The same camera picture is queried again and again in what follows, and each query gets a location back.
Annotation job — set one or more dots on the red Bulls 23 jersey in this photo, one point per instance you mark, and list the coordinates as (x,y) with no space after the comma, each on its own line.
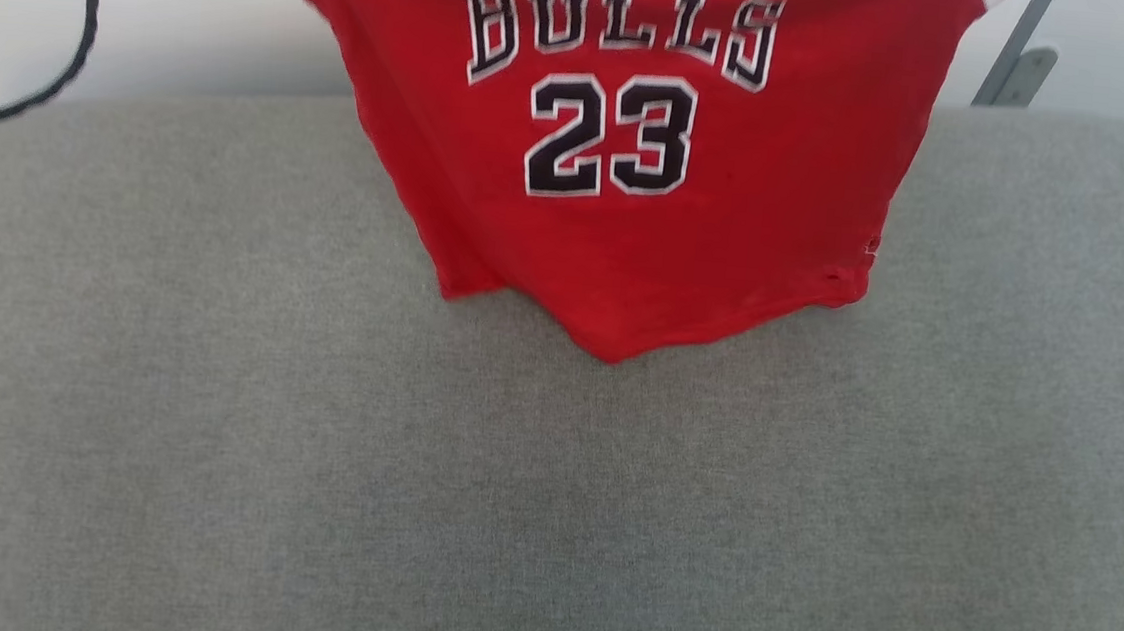
(730,218)

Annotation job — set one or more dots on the grey fabric sofa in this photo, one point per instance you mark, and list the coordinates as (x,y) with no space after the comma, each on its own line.
(547,505)

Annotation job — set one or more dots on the grey metal bracket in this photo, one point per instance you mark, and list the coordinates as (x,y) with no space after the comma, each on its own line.
(1028,71)

